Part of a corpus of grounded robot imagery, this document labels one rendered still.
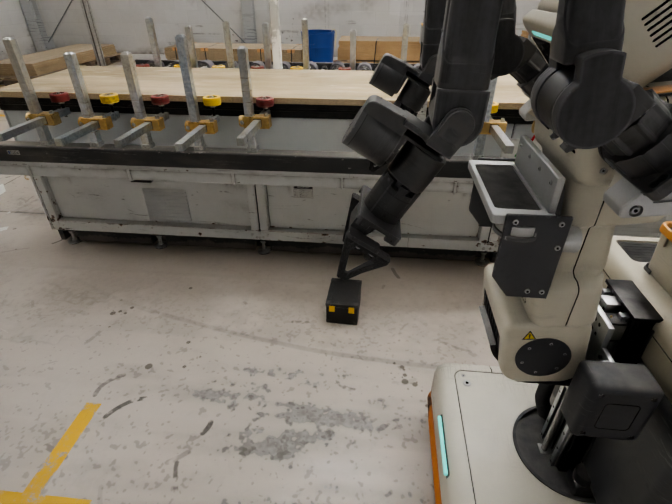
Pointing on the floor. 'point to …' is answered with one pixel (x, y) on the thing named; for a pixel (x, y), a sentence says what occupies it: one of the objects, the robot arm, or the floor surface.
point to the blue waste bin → (321, 45)
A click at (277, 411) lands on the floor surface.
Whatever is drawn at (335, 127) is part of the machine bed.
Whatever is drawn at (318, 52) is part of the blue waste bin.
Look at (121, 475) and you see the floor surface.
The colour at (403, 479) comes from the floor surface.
